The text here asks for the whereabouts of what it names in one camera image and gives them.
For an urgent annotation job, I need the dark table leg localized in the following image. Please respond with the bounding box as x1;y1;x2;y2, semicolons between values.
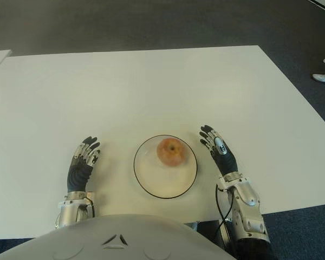
219;220;231;251

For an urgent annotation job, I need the black cable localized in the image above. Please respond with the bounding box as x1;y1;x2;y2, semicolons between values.
215;184;235;236

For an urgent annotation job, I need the white plate with black rim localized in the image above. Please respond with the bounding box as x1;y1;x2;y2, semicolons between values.
133;134;198;199

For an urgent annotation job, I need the red yellow apple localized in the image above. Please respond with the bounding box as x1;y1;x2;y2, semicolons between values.
156;137;186;166

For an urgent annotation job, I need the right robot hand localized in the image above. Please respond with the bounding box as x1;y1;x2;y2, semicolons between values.
198;124;239;178

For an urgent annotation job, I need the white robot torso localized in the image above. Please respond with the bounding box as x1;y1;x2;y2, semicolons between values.
0;213;238;260

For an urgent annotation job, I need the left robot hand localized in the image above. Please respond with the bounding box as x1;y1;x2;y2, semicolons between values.
67;136;101;193

